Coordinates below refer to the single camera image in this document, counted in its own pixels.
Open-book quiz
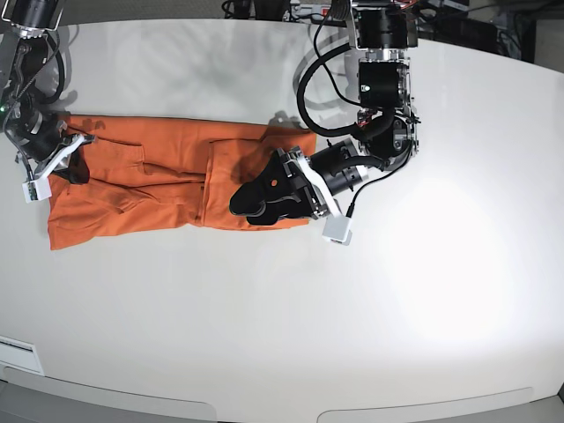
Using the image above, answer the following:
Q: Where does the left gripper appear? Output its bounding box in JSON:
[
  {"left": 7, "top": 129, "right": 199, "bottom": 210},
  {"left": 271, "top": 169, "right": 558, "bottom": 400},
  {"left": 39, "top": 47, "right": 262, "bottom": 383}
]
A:
[{"left": 229, "top": 139, "right": 367, "bottom": 226}]

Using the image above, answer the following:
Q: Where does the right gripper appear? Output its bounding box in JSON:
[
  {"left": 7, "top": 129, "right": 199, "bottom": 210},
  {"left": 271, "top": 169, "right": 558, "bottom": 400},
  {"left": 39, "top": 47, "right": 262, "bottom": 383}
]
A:
[{"left": 7, "top": 112, "right": 94, "bottom": 185}]

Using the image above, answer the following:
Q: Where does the orange T-shirt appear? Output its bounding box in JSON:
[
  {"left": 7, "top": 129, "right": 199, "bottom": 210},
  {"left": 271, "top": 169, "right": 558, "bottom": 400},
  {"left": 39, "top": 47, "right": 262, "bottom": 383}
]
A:
[{"left": 48, "top": 115, "right": 317, "bottom": 250}]

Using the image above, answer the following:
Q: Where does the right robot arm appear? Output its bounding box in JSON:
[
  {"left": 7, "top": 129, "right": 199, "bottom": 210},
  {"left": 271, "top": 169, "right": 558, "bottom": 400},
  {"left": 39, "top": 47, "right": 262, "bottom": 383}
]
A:
[{"left": 1, "top": 0, "right": 90, "bottom": 184}]

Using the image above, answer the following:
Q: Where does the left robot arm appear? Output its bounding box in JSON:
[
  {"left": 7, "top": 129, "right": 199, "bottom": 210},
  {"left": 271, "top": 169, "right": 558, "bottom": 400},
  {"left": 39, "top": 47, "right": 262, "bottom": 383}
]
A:
[{"left": 229, "top": 1, "right": 419, "bottom": 226}]

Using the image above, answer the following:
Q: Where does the white power strip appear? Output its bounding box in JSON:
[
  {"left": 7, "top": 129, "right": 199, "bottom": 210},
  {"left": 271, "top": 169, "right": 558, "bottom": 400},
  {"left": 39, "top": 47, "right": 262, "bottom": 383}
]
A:
[{"left": 286, "top": 1, "right": 353, "bottom": 25}]

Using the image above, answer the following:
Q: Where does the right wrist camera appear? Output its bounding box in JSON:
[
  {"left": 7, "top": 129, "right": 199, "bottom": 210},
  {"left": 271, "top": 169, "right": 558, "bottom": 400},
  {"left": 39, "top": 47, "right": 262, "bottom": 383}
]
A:
[{"left": 22, "top": 178, "right": 52, "bottom": 204}]

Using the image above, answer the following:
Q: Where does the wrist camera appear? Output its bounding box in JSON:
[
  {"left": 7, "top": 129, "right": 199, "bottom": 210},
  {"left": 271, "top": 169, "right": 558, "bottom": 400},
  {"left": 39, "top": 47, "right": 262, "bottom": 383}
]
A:
[
  {"left": 22, "top": 178, "right": 52, "bottom": 204},
  {"left": 323, "top": 215, "right": 353, "bottom": 246}
]

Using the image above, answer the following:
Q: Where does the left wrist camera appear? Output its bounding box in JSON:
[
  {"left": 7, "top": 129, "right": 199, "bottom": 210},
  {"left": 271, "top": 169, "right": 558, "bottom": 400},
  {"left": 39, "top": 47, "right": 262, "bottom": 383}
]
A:
[{"left": 323, "top": 215, "right": 353, "bottom": 246}]

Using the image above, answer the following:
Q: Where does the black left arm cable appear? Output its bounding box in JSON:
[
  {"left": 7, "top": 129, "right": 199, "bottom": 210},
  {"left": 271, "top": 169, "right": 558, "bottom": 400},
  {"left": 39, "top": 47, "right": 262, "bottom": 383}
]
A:
[{"left": 295, "top": 43, "right": 393, "bottom": 137}]

